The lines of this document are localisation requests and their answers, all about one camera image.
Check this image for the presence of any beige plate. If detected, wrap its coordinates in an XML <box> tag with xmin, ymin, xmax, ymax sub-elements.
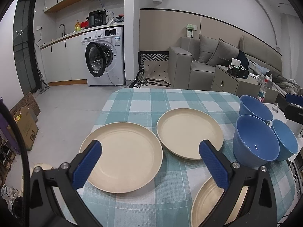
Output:
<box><xmin>157</xmin><ymin>108</ymin><xmax>224</xmax><ymax>160</ymax></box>
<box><xmin>80</xmin><ymin>122</ymin><xmax>163</xmax><ymax>194</ymax></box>
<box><xmin>191</xmin><ymin>177</ymin><xmax>249</xmax><ymax>226</ymax></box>

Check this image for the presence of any blue bowl front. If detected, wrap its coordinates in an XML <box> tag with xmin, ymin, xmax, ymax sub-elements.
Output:
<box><xmin>233</xmin><ymin>115</ymin><xmax>280</xmax><ymax>168</ymax></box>

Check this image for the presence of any blue bowl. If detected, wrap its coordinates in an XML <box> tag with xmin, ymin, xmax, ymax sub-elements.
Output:
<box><xmin>233</xmin><ymin>115</ymin><xmax>280</xmax><ymax>168</ymax></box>
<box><xmin>271</xmin><ymin>119</ymin><xmax>298</xmax><ymax>161</ymax></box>
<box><xmin>239</xmin><ymin>95</ymin><xmax>273</xmax><ymax>124</ymax></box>

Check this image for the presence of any blue bowl back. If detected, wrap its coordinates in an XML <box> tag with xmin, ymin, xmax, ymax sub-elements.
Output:
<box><xmin>239</xmin><ymin>95</ymin><xmax>273</xmax><ymax>124</ymax></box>

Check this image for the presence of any kitchen faucet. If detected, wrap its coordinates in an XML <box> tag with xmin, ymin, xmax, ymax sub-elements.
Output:
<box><xmin>59</xmin><ymin>24</ymin><xmax>66</xmax><ymax>36</ymax></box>

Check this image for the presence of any white kettle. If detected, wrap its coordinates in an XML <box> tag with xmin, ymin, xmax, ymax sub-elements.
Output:
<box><xmin>286</xmin><ymin>119</ymin><xmax>303</xmax><ymax>138</ymax></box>

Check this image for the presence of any clear water bottle red cap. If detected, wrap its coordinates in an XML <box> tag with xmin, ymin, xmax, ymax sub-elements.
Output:
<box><xmin>257</xmin><ymin>78</ymin><xmax>269</xmax><ymax>102</ymax></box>

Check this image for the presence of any black box on cabinet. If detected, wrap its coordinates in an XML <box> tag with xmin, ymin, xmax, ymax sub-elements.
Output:
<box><xmin>227</xmin><ymin>65</ymin><xmax>249</xmax><ymax>79</ymax></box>

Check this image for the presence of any white tissue box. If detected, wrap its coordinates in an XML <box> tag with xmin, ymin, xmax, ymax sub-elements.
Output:
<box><xmin>231</xmin><ymin>58</ymin><xmax>241</xmax><ymax>67</ymax></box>

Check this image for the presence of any cardboard box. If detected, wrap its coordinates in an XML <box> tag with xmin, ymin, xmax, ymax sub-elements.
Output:
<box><xmin>7</xmin><ymin>105</ymin><xmax>38</xmax><ymax>154</ymax></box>

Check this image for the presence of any grey side cabinet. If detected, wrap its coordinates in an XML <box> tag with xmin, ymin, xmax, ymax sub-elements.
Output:
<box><xmin>210</xmin><ymin>64</ymin><xmax>280</xmax><ymax>104</ymax></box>

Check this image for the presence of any grey cushion right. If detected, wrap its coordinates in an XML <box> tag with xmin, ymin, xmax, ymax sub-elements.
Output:
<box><xmin>207</xmin><ymin>39</ymin><xmax>239</xmax><ymax>67</ymax></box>

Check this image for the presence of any grey cushion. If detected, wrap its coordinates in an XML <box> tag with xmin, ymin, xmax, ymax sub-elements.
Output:
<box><xmin>198</xmin><ymin>35</ymin><xmax>218</xmax><ymax>63</ymax></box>
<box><xmin>207</xmin><ymin>39</ymin><xmax>239</xmax><ymax>67</ymax></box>

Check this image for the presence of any grey cushion left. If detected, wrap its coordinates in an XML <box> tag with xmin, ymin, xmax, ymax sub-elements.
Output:
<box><xmin>198</xmin><ymin>35</ymin><xmax>218</xmax><ymax>63</ymax></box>

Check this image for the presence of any grey sofa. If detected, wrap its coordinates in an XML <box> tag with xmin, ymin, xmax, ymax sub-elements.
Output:
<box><xmin>168</xmin><ymin>35</ymin><xmax>283</xmax><ymax>90</ymax></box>

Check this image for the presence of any white washing machine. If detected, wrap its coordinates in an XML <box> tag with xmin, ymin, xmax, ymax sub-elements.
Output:
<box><xmin>81</xmin><ymin>26</ymin><xmax>125</xmax><ymax>86</ymax></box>

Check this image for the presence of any patterned floor mat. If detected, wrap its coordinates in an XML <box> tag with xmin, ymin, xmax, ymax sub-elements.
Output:
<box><xmin>129</xmin><ymin>51</ymin><xmax>171</xmax><ymax>88</ymax></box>

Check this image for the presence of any yellow oil bottle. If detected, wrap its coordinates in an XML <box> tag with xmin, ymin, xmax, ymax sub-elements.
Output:
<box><xmin>74</xmin><ymin>21</ymin><xmax>81</xmax><ymax>31</ymax></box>

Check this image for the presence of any black pressure cooker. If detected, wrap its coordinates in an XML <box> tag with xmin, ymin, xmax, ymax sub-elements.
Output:
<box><xmin>87</xmin><ymin>10</ymin><xmax>108</xmax><ymax>27</ymax></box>

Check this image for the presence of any black cable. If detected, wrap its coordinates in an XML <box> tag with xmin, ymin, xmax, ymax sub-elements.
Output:
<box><xmin>0</xmin><ymin>101</ymin><xmax>31</xmax><ymax>227</ymax></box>

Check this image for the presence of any white wall socket charger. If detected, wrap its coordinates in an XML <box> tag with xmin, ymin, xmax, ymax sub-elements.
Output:
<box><xmin>186</xmin><ymin>24</ymin><xmax>197</xmax><ymax>38</ymax></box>

